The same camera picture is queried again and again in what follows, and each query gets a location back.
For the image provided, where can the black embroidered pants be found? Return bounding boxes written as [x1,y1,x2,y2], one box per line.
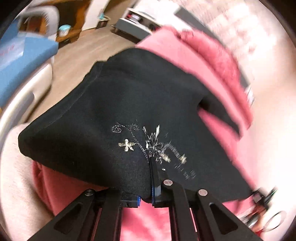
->
[18,48,251,202]

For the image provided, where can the grey low shelf unit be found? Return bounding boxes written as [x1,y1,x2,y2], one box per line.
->
[112,8,162,41]

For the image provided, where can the wooden desk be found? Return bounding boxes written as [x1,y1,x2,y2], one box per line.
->
[18,1,91,43]

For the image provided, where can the patterned white curtain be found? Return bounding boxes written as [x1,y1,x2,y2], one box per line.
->
[182,0,278,61]

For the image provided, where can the pink crumpled duvet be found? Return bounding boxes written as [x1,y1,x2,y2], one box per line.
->
[179,30,253,127]

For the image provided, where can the blue padded chair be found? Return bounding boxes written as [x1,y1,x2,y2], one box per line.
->
[1,6,59,132]

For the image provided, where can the pink fleece bed sheet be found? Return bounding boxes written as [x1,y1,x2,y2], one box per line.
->
[32,27,254,240]

